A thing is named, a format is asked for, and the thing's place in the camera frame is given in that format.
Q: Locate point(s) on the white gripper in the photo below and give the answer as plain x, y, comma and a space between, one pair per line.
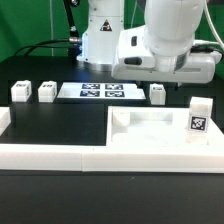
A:
162, 55

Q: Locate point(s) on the white U-shaped fence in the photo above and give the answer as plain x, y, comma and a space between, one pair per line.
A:
193, 158

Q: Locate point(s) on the white marker sheet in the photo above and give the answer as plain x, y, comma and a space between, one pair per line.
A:
120, 91

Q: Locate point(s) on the white square tabletop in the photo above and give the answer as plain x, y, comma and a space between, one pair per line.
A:
145, 126

